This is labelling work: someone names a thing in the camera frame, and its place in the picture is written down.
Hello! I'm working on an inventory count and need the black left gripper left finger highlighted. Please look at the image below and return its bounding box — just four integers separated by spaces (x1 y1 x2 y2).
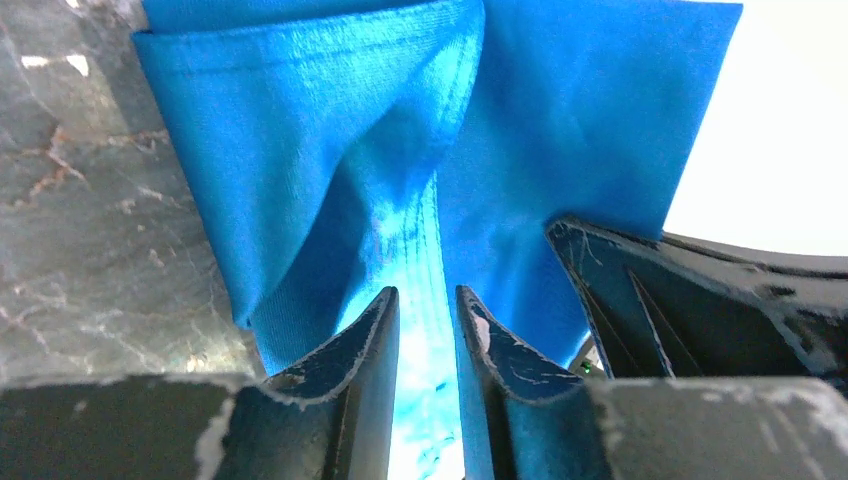
1 287 399 479

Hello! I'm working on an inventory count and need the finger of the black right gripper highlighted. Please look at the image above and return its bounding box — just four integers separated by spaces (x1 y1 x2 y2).
546 217 847 391

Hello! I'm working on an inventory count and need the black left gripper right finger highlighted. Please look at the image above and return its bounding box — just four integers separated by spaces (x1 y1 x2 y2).
455 286 847 479

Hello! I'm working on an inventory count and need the blue cloth napkin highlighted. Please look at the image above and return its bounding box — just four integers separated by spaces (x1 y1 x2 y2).
133 1 743 479

